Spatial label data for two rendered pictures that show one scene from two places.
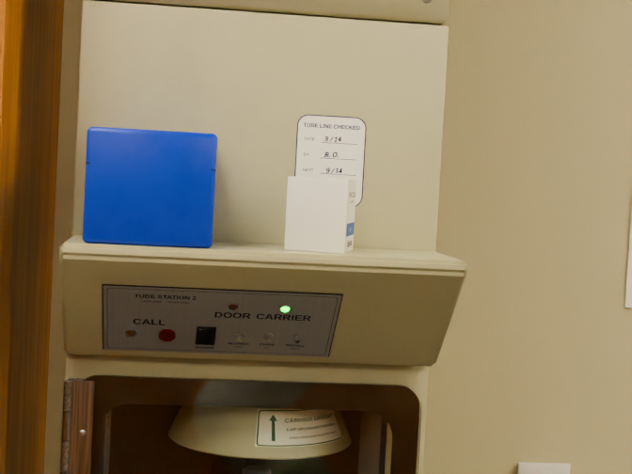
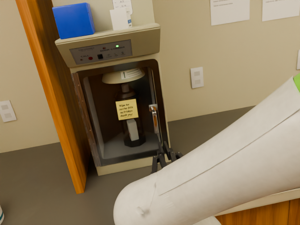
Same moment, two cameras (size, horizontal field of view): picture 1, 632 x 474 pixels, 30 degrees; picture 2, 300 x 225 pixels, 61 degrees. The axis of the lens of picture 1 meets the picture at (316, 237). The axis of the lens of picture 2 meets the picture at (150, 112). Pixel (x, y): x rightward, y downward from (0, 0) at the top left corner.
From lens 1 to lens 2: 0.15 m
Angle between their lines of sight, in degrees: 20
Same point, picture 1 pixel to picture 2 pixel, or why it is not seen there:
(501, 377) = (183, 49)
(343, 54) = not seen: outside the picture
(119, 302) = (75, 52)
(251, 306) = (108, 47)
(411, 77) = not seen: outside the picture
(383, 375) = (147, 57)
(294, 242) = (115, 27)
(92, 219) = (60, 32)
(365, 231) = (135, 20)
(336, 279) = (127, 35)
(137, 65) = not seen: outside the picture
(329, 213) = (122, 18)
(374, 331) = (141, 47)
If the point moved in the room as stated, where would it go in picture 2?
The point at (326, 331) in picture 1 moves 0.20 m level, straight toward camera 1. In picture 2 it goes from (129, 49) to (123, 62)
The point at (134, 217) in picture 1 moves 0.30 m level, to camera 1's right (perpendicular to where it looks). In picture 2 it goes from (71, 30) to (172, 14)
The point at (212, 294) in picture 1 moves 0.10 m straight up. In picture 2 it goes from (97, 46) to (90, 12)
